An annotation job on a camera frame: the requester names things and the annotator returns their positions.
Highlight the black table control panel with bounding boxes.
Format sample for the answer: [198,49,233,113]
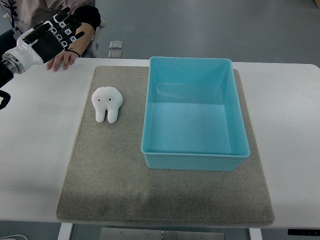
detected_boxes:
[287,228,320,237]

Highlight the grey felt mat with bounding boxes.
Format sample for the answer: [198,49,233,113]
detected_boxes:
[56,66,275,227]

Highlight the person's bare hand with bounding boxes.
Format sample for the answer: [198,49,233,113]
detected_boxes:
[46,49,81,72]

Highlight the person's forearm black sleeve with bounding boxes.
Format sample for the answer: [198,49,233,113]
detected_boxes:
[65,3,101,60]

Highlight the blue plastic box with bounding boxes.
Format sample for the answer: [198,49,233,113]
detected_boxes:
[141,56,251,171]

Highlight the white left table leg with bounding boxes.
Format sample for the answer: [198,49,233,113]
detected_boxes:
[57,223,73,240]

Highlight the white tooth plush toy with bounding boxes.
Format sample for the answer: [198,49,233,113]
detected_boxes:
[91,86,123,124]

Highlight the white cable on floor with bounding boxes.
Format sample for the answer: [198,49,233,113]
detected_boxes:
[0,233,29,240]

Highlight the lower floor socket plate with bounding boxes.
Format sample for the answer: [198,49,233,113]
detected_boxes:
[108,50,122,59]

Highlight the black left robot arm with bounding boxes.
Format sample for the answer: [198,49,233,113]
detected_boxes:
[0,7,85,87]

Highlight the floor socket plate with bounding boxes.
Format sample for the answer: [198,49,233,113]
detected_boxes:
[109,40,123,49]
[108,50,122,59]

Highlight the upper floor socket plate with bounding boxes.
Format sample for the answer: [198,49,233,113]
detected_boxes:
[109,40,123,49]

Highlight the metal table crossbar plate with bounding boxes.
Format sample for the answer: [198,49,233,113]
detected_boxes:
[99,227,225,240]

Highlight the white right table leg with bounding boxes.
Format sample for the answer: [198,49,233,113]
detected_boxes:
[249,228,263,240]

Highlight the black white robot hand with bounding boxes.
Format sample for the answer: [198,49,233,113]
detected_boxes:
[3,9,85,66]

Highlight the white table leg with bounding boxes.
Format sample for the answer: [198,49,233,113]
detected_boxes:
[249,228,263,240]
[57,223,73,240]

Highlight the white office chair part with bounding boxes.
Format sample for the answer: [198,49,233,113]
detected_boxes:
[81,20,107,58]

